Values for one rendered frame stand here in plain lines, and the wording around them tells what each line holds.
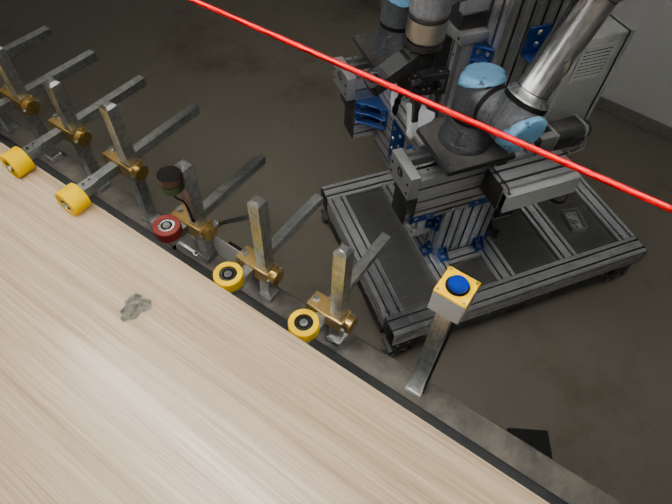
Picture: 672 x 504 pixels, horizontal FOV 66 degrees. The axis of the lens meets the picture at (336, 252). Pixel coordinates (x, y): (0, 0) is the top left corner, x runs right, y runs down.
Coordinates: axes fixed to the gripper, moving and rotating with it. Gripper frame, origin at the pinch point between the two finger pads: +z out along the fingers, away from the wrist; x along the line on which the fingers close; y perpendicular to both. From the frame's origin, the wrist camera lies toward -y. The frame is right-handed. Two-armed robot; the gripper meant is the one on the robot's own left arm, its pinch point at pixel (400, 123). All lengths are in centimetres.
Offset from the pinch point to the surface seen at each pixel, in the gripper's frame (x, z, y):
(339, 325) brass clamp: -18, 48, -19
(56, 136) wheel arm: 66, 36, -80
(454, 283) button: -36.5, 8.5, -4.3
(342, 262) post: -17.0, 20.7, -19.1
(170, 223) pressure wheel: 25, 41, -54
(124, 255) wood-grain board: 18, 42, -68
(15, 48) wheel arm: 120, 36, -91
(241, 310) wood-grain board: -9, 42, -43
